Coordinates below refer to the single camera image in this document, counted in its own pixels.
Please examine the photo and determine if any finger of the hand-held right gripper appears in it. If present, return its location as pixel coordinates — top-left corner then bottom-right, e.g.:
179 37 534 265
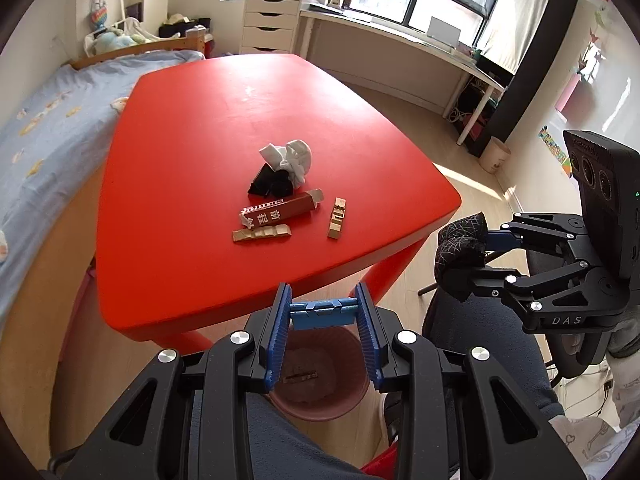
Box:
487 212 589 261
440 258 594 312

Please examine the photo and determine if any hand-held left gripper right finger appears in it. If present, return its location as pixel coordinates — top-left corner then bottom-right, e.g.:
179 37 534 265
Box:
352 282 588 480

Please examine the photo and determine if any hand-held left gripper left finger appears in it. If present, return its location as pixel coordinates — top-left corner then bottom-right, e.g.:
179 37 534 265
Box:
50 282 293 480

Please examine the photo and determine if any small blue box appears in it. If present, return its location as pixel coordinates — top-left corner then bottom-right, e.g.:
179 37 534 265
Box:
290 297 358 331

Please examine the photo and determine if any black patterned bag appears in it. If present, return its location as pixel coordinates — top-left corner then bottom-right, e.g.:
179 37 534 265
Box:
432 213 489 291

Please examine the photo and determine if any pink trash bin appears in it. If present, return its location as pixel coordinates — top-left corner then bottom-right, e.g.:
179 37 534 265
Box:
267 327 373 423

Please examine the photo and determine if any small gold box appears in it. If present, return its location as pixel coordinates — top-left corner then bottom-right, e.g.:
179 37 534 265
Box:
327 197 349 240

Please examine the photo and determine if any brown red carton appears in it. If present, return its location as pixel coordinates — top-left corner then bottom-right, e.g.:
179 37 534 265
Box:
236 188 325 229

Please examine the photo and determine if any black wrapper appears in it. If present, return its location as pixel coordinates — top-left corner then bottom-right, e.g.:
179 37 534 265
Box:
247 162 295 197

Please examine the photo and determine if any white tissue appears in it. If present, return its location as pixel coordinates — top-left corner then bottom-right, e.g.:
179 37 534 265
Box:
259 139 314 191

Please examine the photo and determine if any person's right hand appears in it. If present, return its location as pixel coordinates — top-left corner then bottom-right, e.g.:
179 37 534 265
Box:
607 317 640 359

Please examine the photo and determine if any person's right leg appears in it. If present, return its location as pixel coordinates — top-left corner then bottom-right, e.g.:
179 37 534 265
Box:
422 287 567 423

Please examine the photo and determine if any person's leg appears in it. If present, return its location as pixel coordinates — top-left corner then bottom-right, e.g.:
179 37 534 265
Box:
422 287 567 423
245 394 401 480

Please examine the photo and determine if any small beige bin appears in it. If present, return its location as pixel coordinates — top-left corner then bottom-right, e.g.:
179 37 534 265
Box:
480 136 512 175

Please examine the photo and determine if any person's left leg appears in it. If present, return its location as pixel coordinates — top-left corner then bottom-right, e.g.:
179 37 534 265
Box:
245 394 401 480

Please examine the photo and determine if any black wardrobe with white panel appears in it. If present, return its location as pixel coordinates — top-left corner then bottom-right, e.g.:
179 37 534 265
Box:
466 0 579 159

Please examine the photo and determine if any red table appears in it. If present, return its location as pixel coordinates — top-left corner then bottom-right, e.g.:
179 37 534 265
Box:
95 53 463 356

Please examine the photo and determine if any white flat panel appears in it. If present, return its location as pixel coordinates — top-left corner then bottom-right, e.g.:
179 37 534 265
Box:
427 16 462 49

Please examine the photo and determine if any white desk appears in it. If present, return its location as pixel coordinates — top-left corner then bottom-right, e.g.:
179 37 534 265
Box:
299 2 507 148

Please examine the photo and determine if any bed with blue blanket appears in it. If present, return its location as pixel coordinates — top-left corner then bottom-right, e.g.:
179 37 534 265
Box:
0 30 207 346

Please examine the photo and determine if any white drawer unit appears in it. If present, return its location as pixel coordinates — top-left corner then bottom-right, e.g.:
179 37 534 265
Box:
239 0 304 56

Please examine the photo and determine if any black storage box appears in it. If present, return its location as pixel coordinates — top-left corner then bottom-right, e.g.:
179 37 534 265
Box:
159 17 212 42

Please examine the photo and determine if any pile of plush toys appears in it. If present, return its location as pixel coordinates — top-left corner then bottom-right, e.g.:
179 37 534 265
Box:
84 16 168 57

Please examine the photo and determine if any colourful wall sticker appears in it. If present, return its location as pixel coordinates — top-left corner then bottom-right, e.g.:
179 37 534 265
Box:
538 127 574 177

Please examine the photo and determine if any pink wall paper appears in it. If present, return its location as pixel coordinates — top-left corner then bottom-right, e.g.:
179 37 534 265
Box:
555 79 582 112

